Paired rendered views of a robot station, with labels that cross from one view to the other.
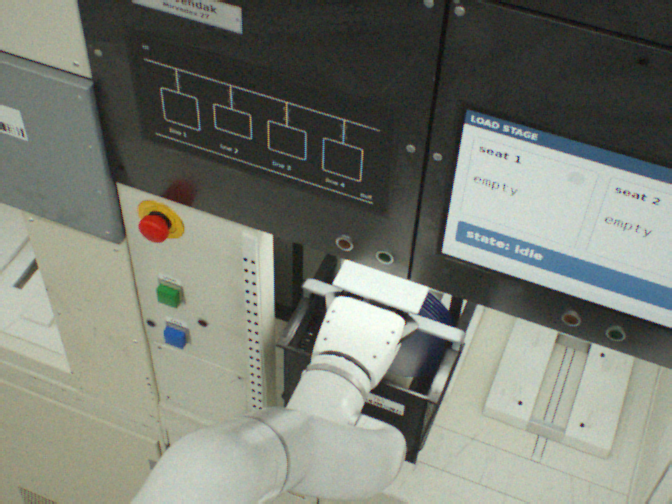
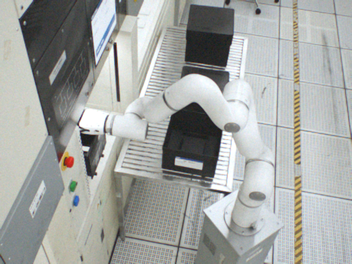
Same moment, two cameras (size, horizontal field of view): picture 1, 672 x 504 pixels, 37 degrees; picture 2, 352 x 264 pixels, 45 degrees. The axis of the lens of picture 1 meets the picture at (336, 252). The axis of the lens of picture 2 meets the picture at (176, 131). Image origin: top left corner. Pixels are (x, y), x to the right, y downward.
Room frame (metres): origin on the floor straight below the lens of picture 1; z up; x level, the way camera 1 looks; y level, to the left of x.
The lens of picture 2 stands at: (0.70, 1.15, 2.53)
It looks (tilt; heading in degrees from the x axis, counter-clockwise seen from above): 49 degrees down; 256
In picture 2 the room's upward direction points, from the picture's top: 5 degrees clockwise
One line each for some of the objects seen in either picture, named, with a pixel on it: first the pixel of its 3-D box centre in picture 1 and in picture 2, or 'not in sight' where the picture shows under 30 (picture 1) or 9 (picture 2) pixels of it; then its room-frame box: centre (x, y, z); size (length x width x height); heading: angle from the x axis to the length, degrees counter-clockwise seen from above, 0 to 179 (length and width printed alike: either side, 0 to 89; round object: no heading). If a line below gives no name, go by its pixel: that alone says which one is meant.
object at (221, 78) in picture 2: not in sight; (203, 88); (0.12, -0.61, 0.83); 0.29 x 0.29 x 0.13; 72
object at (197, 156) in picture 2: not in sight; (193, 142); (0.27, -0.20, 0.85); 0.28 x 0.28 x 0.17; 69
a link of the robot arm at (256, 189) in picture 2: not in sight; (256, 187); (0.12, 0.25, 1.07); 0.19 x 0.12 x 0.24; 69
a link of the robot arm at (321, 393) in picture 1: (314, 435); (131, 127); (0.61, 0.02, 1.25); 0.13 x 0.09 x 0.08; 160
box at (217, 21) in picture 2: not in sight; (209, 35); (0.00, -1.03, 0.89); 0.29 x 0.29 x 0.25; 73
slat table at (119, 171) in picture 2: not in sight; (187, 135); (0.18, -0.64, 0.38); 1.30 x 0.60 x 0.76; 70
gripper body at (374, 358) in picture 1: (355, 344); (95, 122); (0.74, -0.03, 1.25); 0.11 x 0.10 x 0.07; 160
